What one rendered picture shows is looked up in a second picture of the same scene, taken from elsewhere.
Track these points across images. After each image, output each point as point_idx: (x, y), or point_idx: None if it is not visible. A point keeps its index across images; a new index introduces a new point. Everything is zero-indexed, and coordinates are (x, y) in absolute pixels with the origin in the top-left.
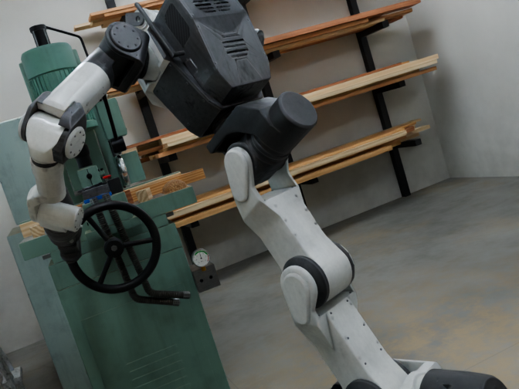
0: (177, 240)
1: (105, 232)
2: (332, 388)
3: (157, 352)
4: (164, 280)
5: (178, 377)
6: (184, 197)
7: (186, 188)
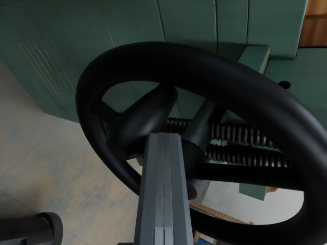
0: None
1: (233, 135)
2: (25, 240)
3: (74, 80)
4: None
5: (59, 89)
6: (251, 189)
7: (263, 196)
